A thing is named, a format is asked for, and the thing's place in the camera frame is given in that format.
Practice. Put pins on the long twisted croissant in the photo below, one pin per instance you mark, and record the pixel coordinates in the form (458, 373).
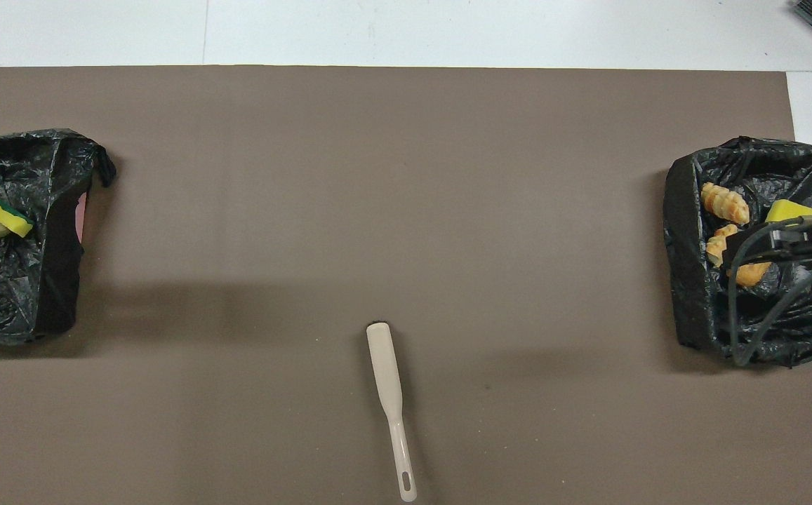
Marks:
(726, 203)

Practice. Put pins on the beige hand brush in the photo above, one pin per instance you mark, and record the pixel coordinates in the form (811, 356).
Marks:
(384, 365)

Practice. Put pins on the green and yellow sponge piece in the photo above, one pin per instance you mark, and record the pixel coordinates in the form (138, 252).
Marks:
(2, 216)

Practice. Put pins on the brown table mat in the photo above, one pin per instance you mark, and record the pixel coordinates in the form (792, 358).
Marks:
(377, 140)

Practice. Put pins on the brown bread roll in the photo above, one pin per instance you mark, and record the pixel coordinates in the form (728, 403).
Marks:
(749, 273)

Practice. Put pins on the black bag lined pink bin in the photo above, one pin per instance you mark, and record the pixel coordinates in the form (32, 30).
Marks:
(27, 280)

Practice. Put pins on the small striped bread bun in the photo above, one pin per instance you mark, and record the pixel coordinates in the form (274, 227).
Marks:
(716, 247)

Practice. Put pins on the yellow sponge wedge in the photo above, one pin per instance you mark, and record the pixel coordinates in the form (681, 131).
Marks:
(788, 210)

